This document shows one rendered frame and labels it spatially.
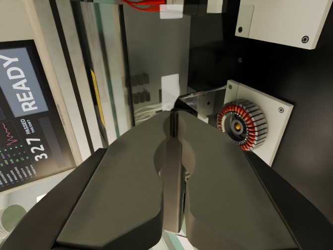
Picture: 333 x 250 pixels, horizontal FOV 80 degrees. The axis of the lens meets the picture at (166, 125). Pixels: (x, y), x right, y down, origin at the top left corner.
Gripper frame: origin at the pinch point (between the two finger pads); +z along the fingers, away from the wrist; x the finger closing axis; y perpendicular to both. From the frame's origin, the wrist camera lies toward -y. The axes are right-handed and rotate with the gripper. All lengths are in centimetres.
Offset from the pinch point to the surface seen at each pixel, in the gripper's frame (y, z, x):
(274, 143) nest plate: 18.0, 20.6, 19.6
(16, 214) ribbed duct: 103, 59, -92
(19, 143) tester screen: 16.0, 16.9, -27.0
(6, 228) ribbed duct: 102, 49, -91
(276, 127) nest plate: 14.7, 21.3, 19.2
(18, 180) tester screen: 23.8, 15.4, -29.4
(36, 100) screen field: 8.9, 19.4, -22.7
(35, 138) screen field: 15.7, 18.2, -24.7
